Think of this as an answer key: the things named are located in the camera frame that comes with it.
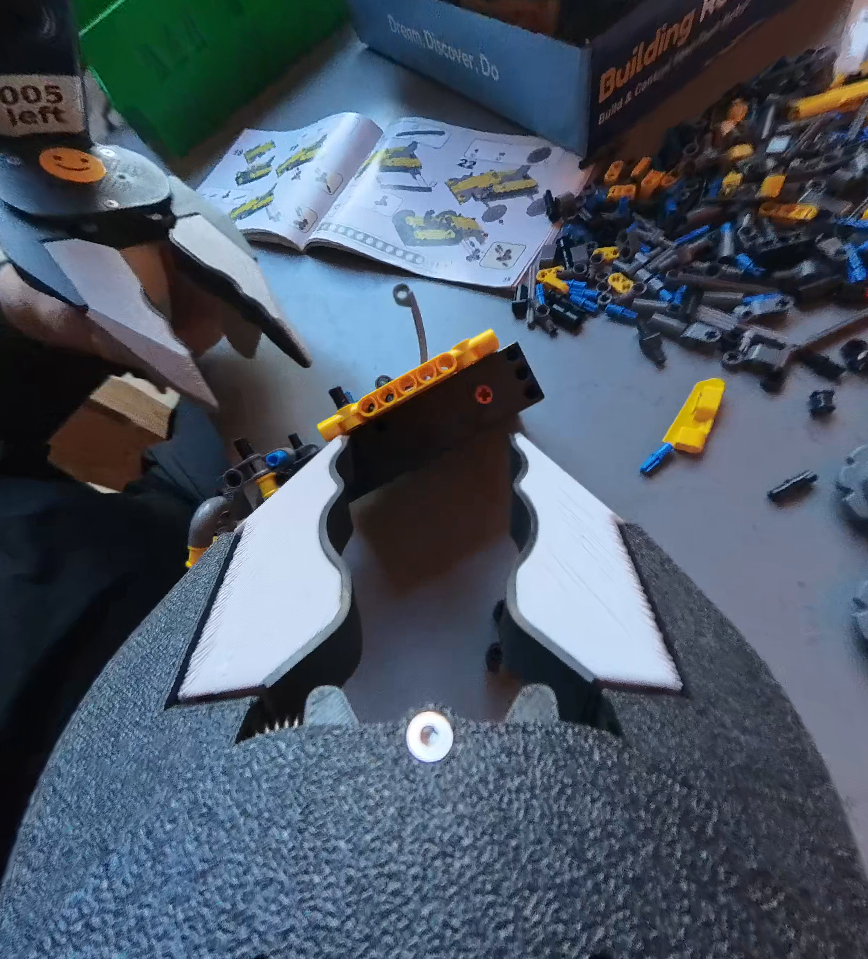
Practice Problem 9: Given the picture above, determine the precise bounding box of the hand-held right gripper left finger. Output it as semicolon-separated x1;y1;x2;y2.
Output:
176;437;364;701

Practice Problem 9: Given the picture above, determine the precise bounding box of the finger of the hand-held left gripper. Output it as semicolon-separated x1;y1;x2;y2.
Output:
44;240;221;412
169;212;314;370

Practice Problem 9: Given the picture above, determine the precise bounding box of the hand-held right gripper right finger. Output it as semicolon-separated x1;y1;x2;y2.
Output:
505;433;684;692

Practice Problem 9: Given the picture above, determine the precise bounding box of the yellow black toy vehicle model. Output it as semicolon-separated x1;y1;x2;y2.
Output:
185;283;546;570

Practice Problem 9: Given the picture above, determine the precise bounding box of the grey desk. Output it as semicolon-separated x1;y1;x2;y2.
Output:
104;22;868;938

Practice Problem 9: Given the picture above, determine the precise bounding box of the person's left hand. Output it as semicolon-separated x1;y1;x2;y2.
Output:
0;246;227;377

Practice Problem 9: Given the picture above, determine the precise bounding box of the white instruction booklet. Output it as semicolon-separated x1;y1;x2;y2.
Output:
196;112;592;292

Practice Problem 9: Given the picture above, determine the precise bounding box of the green plastic bin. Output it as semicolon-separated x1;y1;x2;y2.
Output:
74;0;351;158

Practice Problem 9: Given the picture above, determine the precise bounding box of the yellow panel piece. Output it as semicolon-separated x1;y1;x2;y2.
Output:
662;377;727;456

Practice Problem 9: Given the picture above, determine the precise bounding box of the person's dark clothed body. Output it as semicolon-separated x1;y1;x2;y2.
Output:
0;442;240;959

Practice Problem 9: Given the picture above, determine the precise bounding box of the blue cardboard toy box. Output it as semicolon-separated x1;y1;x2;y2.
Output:
348;0;858;162

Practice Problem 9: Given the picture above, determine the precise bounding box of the pile of mixed brick parts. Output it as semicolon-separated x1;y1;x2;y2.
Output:
512;45;868;376

